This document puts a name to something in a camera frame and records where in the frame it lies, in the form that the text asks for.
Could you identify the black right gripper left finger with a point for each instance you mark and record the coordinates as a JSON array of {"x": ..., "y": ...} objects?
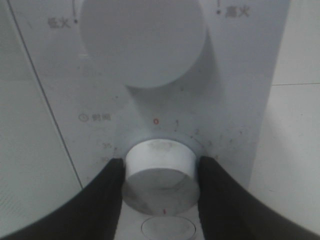
[{"x": 93, "y": 214}]

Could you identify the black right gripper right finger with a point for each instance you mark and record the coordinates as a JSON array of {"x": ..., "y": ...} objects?
[{"x": 227, "y": 211}]

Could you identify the round white door button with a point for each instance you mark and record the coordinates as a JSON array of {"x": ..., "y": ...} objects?
[{"x": 168, "y": 228}]

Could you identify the white microwave door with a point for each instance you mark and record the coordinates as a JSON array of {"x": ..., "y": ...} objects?
[{"x": 33, "y": 159}]

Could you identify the white microwave knob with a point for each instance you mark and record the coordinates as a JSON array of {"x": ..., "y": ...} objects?
[
  {"x": 161, "y": 178},
  {"x": 143, "y": 43}
]

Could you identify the white microwave oven body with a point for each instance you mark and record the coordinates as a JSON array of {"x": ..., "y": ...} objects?
[{"x": 216, "y": 108}]

